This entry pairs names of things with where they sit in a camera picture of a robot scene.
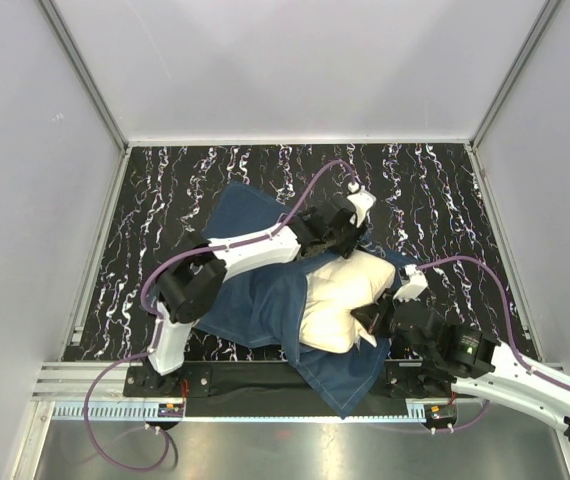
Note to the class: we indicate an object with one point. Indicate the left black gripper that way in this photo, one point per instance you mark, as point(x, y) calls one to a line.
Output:
point(353, 234)

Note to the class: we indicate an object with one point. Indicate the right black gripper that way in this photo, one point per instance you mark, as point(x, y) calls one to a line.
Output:
point(369, 314)

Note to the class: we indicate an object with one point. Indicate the cream pillow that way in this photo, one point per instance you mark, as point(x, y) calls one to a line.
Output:
point(336, 289)

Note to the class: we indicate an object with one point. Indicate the blue embroidered pillowcase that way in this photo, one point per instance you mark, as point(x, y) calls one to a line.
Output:
point(264, 307)

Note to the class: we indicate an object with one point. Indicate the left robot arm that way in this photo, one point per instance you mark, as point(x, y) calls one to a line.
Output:
point(184, 288)

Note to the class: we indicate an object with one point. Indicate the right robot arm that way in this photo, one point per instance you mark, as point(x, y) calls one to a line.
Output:
point(458, 360)

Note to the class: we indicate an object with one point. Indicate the black marble pattern mat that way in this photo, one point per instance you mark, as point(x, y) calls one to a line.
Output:
point(429, 207)

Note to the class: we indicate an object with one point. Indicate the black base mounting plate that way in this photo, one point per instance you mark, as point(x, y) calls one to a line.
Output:
point(275, 389)

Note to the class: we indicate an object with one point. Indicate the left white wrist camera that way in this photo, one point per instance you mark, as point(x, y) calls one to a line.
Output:
point(362, 200)

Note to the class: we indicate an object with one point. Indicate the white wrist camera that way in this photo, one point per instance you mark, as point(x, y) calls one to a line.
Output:
point(362, 200)
point(413, 283)

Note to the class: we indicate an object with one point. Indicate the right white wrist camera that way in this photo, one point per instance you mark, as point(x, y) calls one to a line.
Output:
point(413, 283)

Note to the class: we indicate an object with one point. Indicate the aluminium frame rail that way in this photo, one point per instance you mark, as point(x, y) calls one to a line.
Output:
point(91, 390)

